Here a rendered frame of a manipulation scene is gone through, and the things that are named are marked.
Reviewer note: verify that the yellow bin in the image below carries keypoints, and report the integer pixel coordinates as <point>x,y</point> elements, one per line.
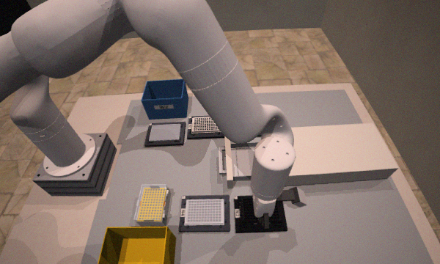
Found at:
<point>138,245</point>

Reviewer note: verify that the dark blue open bin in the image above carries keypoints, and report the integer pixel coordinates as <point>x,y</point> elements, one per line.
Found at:
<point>174,106</point>

